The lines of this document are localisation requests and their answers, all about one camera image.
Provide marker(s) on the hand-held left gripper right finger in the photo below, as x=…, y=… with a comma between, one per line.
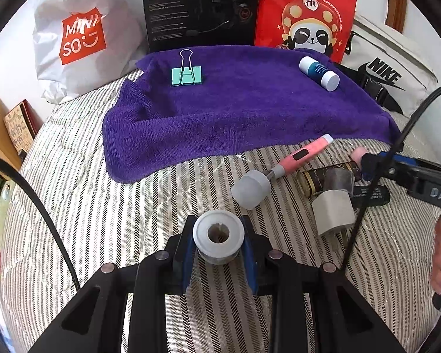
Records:
x=250, y=264

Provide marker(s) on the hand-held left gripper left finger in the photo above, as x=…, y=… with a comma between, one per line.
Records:
x=185, y=266

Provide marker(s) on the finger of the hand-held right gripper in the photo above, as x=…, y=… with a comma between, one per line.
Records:
x=376, y=163

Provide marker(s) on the black tube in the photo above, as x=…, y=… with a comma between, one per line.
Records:
x=373, y=195

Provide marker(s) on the dark grey cap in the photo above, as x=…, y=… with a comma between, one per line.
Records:
x=338, y=180

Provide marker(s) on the white tape roll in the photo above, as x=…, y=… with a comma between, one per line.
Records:
x=204, y=228

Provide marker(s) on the brown and gold tube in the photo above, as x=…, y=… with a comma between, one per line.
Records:
x=310, y=182

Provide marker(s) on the frosted white cap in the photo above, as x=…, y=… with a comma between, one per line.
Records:
x=248, y=191

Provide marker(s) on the pink electric toothbrush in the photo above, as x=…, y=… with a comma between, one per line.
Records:
x=301, y=156

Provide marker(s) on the striped bed sheet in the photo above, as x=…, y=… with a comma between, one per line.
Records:
x=114, y=220

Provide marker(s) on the white bottle with blue label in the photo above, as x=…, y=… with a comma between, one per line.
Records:
x=316, y=71

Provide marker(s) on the white tote bag black logo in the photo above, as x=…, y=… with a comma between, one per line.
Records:
x=411, y=51

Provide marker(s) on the purple towel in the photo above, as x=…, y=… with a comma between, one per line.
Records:
x=242, y=110

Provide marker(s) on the green binder clip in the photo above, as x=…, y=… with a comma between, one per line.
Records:
x=186, y=77

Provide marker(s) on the red panda print bag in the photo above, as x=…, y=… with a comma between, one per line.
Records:
x=279, y=0

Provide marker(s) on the brown printed picture board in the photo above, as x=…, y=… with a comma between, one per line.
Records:
x=20, y=128

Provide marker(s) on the black cardboard box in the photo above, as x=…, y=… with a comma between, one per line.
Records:
x=191, y=11

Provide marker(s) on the white shopping bag orange logo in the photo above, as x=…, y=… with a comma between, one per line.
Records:
x=58, y=7

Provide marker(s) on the wooden door frame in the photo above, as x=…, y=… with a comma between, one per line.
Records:
x=397, y=5

